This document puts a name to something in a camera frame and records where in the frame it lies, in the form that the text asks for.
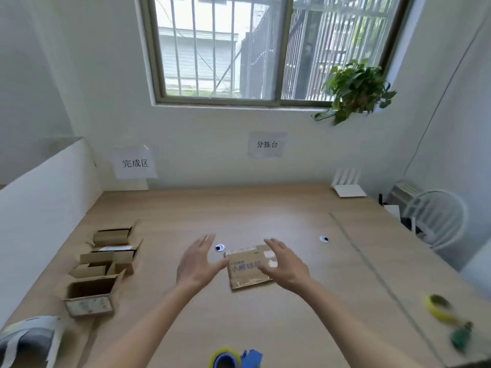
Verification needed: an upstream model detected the person's right hand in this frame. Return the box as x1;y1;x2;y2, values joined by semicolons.
256;237;313;295

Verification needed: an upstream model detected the green potted plant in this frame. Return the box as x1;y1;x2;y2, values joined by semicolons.
312;59;398;126

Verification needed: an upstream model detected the white air conditioner unit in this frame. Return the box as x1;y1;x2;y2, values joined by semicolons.
387;181;423;212

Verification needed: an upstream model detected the small white paper sign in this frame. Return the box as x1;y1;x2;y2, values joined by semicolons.
247;130;288;159

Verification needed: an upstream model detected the taped brown cardboard parcel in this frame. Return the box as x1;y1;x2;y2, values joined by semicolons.
224;244;280;290

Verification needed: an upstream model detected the barred window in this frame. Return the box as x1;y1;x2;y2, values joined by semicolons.
137;0;416;111

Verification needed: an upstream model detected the thin black wall cable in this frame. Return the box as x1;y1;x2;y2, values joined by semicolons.
402;10;491;180

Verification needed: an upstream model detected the blue tape dispenser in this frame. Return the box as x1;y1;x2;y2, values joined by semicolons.
241;349;264;368

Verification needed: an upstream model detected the yellow blue tape roll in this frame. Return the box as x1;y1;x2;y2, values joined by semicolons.
208;347;243;368

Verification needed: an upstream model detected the flat open cardboard box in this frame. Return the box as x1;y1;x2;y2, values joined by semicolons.
68;264;109;279

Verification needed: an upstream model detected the person's left hand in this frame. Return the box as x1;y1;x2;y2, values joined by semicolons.
176;234;231;292

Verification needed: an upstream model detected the grey white shoe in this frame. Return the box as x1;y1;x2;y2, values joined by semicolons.
0;316;64;368

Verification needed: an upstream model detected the person's right forearm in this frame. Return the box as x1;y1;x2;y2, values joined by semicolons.
286;280;422;368

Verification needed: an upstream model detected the white wifi router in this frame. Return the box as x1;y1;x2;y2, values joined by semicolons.
330;167;367;199

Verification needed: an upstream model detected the person's left forearm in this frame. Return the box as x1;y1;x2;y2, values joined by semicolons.
86;281;208;368

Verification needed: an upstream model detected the green tape dispenser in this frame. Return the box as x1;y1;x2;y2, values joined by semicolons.
449;321;475;354

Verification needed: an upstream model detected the open cardboard box white label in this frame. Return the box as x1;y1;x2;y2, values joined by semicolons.
79;239;144;275

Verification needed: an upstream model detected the white partition board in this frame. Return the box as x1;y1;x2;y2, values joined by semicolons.
0;136;103;331

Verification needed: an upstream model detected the large open cardboard box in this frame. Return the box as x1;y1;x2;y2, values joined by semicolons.
62;269;127;318

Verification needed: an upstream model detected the small open cardboard box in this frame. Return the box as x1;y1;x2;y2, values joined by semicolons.
93;224;139;248

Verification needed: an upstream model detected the large white paper sign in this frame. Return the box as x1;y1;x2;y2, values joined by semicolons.
112;145;158;180

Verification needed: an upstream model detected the white round-back chair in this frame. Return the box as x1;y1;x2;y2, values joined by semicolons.
400;189;470;252

